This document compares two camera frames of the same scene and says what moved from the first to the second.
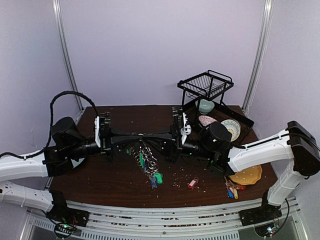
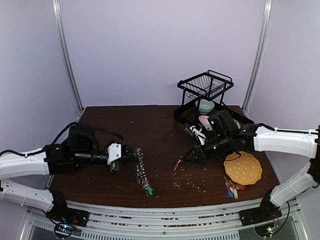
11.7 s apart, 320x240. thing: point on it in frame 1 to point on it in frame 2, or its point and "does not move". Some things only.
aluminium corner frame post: [56, 7] does not move
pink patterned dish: [206, 120] does not move
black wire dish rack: [203, 96] does not move
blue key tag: [230, 193] does not move
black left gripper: [106, 138] to [114, 165]
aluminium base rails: [219, 222] does not move
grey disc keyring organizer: [145, 158] to [140, 168]
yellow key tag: [235, 194] does not move
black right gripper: [177, 140] to [202, 152]
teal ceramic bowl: [205, 106] does not move
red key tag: [192, 184] to [176, 166]
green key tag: [159, 177] to [149, 191]
